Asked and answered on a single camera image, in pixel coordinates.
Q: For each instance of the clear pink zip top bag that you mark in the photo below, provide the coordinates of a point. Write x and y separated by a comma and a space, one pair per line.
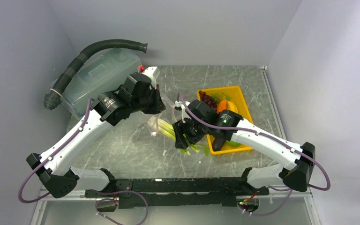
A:
170, 115

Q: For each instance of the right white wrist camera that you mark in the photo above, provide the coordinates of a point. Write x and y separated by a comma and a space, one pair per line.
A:
179, 106

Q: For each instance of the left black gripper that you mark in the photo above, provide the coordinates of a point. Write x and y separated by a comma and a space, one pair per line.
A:
158, 106

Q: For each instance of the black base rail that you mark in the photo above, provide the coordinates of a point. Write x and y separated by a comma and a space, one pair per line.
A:
224, 191

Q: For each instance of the orange red mango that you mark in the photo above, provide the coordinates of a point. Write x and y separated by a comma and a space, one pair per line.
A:
222, 105

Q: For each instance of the purple eggplant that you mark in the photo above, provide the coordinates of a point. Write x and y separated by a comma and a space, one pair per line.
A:
217, 144

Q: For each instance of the clear lidded storage box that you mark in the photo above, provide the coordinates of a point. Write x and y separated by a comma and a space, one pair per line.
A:
104, 71

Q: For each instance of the green white celery stalk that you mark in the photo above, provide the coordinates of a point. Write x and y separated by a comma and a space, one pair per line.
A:
160, 126

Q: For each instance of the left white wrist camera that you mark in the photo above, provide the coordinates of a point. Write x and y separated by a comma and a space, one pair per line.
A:
151, 72

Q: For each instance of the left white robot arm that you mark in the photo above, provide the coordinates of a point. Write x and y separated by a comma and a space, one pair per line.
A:
54, 166

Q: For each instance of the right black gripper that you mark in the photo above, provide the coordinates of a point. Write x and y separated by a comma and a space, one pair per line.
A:
180, 141

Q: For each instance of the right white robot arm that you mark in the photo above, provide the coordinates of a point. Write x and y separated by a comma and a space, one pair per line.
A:
292, 169

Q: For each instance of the purple grape bunch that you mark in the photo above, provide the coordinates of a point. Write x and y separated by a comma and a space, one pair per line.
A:
209, 100

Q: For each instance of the yellow banana bunch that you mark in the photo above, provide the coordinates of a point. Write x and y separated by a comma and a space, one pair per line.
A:
231, 106

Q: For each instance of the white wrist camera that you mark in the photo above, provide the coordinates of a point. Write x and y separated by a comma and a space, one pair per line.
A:
151, 72
179, 106

